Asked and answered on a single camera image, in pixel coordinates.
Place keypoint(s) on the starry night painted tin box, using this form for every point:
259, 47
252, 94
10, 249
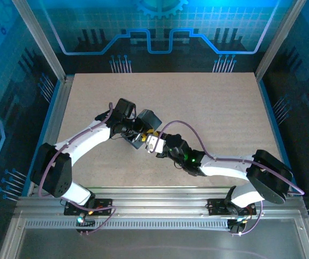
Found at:
150, 120

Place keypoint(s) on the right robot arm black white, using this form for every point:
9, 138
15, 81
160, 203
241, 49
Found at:
268, 175

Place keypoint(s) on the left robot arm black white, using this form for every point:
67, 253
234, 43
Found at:
54, 172

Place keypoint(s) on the grey metal panel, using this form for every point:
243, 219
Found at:
157, 242

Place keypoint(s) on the black power connector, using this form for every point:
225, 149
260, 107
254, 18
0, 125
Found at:
89, 223
234, 228

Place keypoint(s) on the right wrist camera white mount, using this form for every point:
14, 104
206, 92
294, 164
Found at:
154, 143

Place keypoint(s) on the aluminium frame rail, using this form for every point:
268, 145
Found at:
157, 199

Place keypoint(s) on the aluminium table side rail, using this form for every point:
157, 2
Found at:
60, 113

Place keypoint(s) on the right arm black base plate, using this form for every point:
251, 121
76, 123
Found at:
216, 207

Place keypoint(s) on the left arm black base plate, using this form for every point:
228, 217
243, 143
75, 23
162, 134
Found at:
104, 206

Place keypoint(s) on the aluminium frame post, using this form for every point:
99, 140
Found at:
278, 40
43, 46

